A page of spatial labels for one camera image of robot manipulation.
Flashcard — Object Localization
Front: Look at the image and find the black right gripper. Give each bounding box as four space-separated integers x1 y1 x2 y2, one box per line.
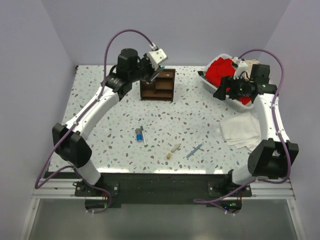
213 74 253 101

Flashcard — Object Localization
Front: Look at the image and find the blue pen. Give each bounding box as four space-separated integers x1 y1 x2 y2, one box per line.
186 143 204 158

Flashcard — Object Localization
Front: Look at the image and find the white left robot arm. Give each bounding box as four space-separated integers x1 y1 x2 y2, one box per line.
52 48 168 196

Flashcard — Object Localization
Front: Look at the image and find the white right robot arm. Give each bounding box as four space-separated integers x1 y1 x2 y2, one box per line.
213 64 299 197

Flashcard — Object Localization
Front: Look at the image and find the white plastic laundry basket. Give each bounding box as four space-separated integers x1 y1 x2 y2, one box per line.
198 64 254 112

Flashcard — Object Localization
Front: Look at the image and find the brown wooden desk organizer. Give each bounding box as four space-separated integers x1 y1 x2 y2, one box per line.
140 68 176 102

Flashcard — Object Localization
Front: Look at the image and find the red cloth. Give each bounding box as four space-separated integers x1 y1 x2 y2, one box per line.
202 54 249 90

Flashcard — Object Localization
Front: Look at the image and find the beige cloth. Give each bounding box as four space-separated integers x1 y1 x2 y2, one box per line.
244 59 260 77

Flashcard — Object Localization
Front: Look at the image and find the white folded towel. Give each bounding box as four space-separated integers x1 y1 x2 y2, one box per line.
220 112 261 152

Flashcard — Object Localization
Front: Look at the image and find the white green-capped pen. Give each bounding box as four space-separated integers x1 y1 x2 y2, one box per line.
140 125 148 147

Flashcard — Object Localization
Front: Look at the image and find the blue glue stick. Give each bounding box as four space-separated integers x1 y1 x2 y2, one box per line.
135 128 143 142

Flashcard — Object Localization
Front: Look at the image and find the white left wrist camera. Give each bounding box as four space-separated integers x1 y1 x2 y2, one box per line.
146 43 168 70

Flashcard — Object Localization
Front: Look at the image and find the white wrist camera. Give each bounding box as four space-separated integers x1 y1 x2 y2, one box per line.
231 57 248 79
146 43 168 70

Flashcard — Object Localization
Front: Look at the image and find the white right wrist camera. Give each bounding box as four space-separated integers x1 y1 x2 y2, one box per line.
231 57 248 79

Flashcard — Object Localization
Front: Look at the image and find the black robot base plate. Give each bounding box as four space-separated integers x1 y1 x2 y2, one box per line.
53 172 252 214

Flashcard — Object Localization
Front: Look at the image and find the aluminium rail frame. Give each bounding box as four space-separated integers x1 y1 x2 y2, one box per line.
21 179 307 240

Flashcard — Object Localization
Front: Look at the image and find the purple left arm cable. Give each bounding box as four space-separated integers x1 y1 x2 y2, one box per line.
34 29 157 214

